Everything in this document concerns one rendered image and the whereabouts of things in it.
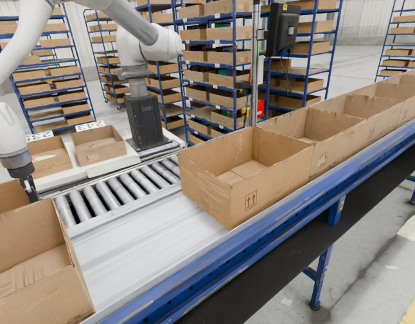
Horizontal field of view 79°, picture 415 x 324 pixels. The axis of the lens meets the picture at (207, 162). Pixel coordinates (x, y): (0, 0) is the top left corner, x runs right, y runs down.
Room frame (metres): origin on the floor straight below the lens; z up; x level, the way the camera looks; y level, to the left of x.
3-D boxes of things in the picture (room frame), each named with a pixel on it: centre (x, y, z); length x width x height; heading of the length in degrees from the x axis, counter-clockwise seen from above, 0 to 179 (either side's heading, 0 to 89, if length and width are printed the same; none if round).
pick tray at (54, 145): (1.41, 1.02, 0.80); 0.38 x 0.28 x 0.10; 32
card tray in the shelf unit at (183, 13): (2.98, -0.03, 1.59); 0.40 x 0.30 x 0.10; 33
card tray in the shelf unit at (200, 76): (2.98, -0.03, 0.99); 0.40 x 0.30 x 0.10; 33
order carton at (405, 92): (1.47, -1.10, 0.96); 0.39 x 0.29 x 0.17; 125
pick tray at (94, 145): (1.56, 0.72, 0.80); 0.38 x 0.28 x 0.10; 29
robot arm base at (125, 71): (1.66, 0.43, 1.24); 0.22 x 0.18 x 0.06; 110
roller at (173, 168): (1.17, 0.13, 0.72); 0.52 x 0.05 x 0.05; 35
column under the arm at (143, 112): (1.66, 0.41, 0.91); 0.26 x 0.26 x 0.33; 31
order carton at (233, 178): (0.80, -0.14, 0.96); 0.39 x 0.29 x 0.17; 125
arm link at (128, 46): (1.66, 0.40, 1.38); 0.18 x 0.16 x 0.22; 73
